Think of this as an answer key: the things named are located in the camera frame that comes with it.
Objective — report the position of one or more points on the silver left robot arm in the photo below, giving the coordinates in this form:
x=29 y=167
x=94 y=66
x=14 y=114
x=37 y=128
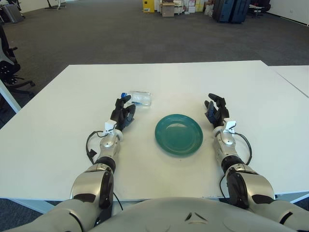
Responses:
x=91 y=178

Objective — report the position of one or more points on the black white desk base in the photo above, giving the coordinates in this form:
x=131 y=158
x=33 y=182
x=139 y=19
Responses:
x=53 y=4

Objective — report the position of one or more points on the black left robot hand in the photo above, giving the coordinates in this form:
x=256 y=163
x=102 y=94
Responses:
x=122 y=116

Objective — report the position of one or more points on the dark navy suitcase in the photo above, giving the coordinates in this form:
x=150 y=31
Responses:
x=240 y=10

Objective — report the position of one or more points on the grey robot torso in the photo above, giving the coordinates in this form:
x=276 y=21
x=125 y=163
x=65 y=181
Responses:
x=193 y=215

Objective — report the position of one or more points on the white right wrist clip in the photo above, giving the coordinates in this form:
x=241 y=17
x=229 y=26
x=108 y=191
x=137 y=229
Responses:
x=230 y=125

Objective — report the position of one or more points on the green round plate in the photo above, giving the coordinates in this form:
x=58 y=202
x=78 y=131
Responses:
x=178 y=136

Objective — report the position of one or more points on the yellow box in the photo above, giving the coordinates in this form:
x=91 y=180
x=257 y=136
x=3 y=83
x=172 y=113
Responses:
x=147 y=6

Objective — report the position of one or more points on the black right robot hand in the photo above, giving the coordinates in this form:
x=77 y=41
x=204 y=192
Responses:
x=220 y=112

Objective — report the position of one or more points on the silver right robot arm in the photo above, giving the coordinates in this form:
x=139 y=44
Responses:
x=253 y=186

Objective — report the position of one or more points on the white plastic bag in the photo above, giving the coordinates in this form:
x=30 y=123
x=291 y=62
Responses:
x=209 y=10

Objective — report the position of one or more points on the brown cardboard box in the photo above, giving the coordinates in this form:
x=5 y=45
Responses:
x=167 y=10

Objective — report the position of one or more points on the white desk leg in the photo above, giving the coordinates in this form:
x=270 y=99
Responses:
x=9 y=96

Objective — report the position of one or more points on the grey suitcase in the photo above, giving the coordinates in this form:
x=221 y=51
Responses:
x=13 y=13

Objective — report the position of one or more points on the stacked white boxes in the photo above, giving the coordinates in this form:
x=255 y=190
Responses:
x=194 y=6

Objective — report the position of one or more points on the black office chair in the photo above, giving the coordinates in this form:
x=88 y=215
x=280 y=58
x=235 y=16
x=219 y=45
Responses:
x=9 y=70

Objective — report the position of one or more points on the clear plastic water bottle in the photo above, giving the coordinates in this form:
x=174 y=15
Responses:
x=142 y=97

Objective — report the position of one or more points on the black background chair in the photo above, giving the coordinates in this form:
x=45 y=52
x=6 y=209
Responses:
x=260 y=9

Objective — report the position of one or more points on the black suitcase blue side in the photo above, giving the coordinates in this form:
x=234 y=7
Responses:
x=222 y=10

